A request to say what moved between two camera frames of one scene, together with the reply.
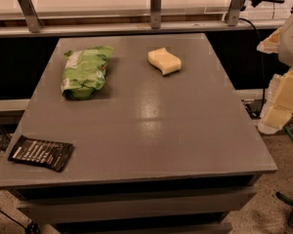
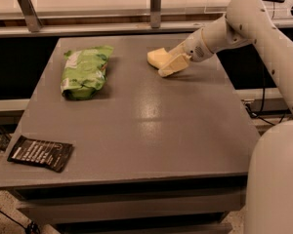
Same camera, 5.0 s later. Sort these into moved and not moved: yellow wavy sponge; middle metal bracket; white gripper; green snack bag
Moved: white gripper
Not moved: green snack bag; yellow wavy sponge; middle metal bracket
